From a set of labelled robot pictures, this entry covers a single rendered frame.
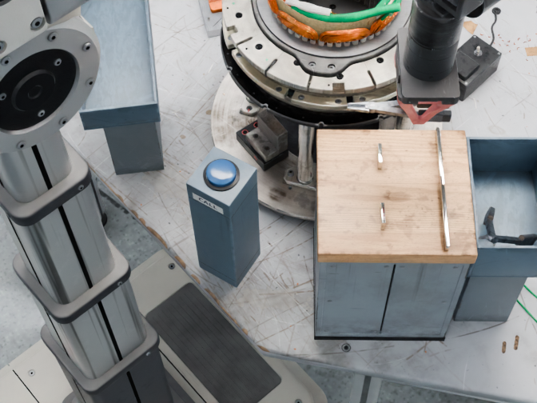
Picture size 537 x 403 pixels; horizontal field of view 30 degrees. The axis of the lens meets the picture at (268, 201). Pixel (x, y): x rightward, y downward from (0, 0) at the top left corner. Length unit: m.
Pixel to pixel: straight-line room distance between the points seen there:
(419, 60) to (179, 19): 0.81
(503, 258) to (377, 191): 0.18
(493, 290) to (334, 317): 0.23
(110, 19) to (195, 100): 0.27
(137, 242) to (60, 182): 1.30
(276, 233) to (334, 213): 0.32
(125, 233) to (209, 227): 1.10
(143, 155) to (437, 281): 0.54
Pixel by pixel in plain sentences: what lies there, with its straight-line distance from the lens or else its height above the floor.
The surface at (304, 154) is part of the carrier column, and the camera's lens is 1.53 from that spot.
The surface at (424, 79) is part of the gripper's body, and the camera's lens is 1.15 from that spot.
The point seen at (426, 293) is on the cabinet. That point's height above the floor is 0.94.
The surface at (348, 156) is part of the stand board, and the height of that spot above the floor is 1.06.
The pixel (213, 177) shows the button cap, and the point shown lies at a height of 1.04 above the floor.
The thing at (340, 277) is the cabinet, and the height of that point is 0.99.
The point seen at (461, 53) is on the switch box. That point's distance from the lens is 1.75.
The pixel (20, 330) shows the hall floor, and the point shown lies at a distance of 2.45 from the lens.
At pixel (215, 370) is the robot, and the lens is 2.06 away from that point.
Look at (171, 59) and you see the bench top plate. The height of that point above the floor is 0.78.
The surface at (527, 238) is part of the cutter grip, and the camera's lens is 1.36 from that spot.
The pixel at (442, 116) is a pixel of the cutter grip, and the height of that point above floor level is 1.19.
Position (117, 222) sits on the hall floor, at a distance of 2.53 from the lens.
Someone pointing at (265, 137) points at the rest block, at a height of 0.84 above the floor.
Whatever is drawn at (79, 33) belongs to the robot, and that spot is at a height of 1.47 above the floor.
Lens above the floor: 2.18
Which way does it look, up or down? 60 degrees down
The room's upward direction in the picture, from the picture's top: 1 degrees counter-clockwise
